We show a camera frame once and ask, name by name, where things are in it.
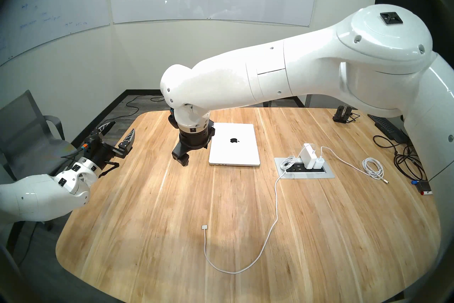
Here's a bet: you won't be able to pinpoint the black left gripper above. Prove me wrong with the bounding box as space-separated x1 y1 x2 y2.
80 122 136 179

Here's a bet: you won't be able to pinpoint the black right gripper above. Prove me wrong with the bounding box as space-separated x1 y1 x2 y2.
172 124 216 167

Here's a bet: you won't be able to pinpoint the silver MacBook laptop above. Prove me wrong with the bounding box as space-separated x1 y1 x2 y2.
209 123 260 167

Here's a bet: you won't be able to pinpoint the black charging dock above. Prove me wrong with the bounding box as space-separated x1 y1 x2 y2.
332 105 359 124

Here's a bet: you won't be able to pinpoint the dark grey office chair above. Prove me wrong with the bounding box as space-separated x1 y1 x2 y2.
0 89 78 232

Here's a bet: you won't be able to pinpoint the large white power adapter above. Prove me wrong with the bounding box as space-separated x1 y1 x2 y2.
298 143 319 168

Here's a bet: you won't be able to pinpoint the silver table outlet box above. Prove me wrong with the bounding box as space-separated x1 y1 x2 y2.
274 157 335 179

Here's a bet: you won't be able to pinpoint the black keyboard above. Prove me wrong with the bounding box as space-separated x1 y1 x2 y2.
367 113 408 143

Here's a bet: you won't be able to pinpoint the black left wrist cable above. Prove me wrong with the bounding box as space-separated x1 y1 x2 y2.
59 143 88 162

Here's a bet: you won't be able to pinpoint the black floor cable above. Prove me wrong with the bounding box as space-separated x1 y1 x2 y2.
103 94 168 125

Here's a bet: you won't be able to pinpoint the white MagSafe charging cable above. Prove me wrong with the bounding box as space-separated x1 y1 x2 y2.
201 154 302 275

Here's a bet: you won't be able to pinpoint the white coiled USB cable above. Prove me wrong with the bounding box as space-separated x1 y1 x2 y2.
320 146 389 184

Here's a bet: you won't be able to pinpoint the black tangled table cables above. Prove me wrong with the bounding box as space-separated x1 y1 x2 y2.
372 134 428 182

